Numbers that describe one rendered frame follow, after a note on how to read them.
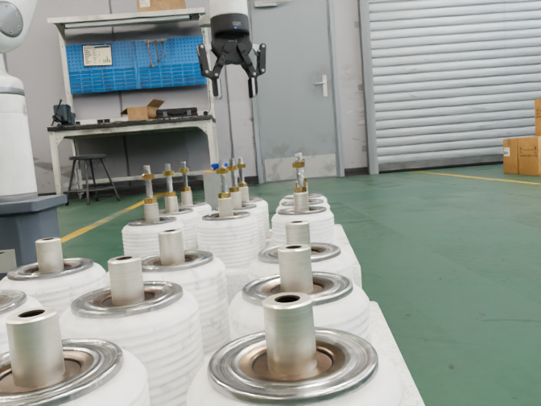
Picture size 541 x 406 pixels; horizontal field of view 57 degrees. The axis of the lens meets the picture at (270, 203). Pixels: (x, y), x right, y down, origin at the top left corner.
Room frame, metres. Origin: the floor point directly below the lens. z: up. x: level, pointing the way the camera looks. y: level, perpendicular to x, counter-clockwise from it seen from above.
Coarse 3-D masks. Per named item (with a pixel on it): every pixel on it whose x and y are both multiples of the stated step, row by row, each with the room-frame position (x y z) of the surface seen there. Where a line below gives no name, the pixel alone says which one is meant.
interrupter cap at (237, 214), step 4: (236, 212) 0.81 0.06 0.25; (240, 212) 0.80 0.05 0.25; (244, 212) 0.80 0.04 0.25; (248, 212) 0.78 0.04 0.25; (204, 216) 0.78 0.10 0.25; (208, 216) 0.78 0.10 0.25; (212, 216) 0.78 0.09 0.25; (216, 216) 0.78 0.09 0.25; (236, 216) 0.74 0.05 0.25; (240, 216) 0.75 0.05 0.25; (244, 216) 0.75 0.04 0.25; (248, 216) 0.76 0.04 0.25; (204, 220) 0.75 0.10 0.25; (208, 220) 0.75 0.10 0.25; (212, 220) 0.74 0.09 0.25; (216, 220) 0.74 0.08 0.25; (220, 220) 0.74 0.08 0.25; (224, 220) 0.74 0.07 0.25
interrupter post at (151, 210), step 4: (144, 204) 0.78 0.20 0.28; (148, 204) 0.78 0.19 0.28; (152, 204) 0.78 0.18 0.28; (156, 204) 0.78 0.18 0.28; (144, 208) 0.78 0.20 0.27; (148, 208) 0.77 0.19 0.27; (152, 208) 0.78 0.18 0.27; (156, 208) 0.78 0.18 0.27; (144, 212) 0.78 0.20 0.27; (148, 212) 0.77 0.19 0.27; (152, 212) 0.77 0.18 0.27; (156, 212) 0.78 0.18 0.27; (148, 216) 0.77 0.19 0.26; (152, 216) 0.77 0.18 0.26; (156, 216) 0.78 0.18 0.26; (148, 220) 0.77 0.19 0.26; (152, 220) 0.77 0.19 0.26; (156, 220) 0.78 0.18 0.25
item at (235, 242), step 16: (208, 224) 0.74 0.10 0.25; (224, 224) 0.73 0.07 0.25; (240, 224) 0.73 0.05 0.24; (256, 224) 0.76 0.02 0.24; (208, 240) 0.74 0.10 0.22; (224, 240) 0.73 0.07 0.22; (240, 240) 0.73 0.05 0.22; (256, 240) 0.76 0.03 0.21; (224, 256) 0.73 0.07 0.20; (240, 256) 0.73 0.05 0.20
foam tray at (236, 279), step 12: (336, 228) 1.02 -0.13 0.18; (336, 240) 0.88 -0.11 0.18; (348, 252) 0.77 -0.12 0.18; (108, 276) 0.74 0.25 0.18; (228, 276) 0.70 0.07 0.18; (240, 276) 0.70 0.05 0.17; (360, 276) 0.69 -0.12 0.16; (228, 288) 0.70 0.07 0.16; (240, 288) 0.70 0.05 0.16; (228, 300) 0.70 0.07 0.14
